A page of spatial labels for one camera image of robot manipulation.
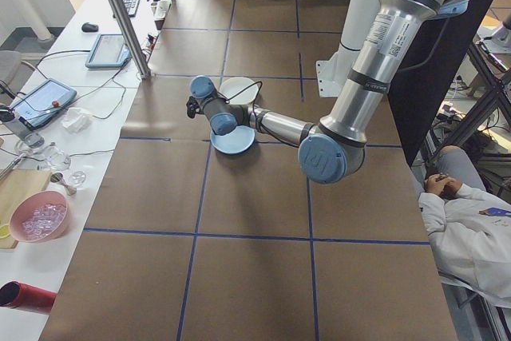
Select white ringed ceramic plate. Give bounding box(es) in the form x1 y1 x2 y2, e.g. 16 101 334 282
219 76 259 107

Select person left forearm white sleeve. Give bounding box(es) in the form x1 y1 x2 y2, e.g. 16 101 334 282
417 191 454 236

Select person right forearm white sleeve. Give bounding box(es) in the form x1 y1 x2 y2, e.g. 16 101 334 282
449 182 511 216

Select light blue ceramic plate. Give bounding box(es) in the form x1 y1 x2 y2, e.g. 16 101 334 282
210 125 256 157

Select person left hand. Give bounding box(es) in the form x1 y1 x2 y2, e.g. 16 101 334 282
425 173 448 198

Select person right hand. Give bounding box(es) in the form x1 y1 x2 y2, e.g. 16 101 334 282
443 176 465 200

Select white side table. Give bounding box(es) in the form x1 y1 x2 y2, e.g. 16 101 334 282
0 0 188 341

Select white mug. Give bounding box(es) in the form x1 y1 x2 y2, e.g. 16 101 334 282
153 0 173 19

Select blue-edged teach pendant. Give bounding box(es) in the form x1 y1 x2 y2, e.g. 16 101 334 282
85 33 133 69

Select crumpled white tissue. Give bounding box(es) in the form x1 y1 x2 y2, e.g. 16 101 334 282
61 106 94 135

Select small clear glass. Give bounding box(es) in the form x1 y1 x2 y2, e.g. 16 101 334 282
69 170 88 190

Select clear drinking glass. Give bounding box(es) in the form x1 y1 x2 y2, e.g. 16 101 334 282
15 133 46 155
43 146 73 172

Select metal jigger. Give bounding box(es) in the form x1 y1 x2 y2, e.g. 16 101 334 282
51 172 77 196

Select teach pendant with red button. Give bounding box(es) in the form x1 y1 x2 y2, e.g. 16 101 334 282
9 77 78 132

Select metal shaker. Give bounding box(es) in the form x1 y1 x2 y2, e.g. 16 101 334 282
0 104 32 141

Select pink bowl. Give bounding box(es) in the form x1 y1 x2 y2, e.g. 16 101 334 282
9 190 73 243

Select grey chair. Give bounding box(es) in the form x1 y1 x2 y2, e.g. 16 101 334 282
0 50 42 107

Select clear plastic ice cubes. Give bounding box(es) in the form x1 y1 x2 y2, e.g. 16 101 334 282
22 201 68 234

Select wooden cutting board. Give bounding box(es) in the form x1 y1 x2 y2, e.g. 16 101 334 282
0 169 53 250

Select red cylinder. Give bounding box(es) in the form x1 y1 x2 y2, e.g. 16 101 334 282
0 280 58 315

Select person leg grey trousers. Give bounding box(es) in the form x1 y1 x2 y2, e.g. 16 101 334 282
410 145 489 198

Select person torso white coat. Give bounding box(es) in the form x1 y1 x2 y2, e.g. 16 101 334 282
422 196 511 310

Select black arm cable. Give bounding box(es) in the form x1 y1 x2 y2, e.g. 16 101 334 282
217 80 304 149

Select aluminium frame post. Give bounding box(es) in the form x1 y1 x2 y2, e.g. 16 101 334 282
90 0 153 80

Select black pendant cable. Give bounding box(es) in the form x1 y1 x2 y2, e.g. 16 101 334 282
35 49 92 81

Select black frame cover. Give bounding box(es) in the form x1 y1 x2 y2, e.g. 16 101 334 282
389 0 508 166

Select metal frame bars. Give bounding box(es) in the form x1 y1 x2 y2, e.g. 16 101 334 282
422 33 511 170

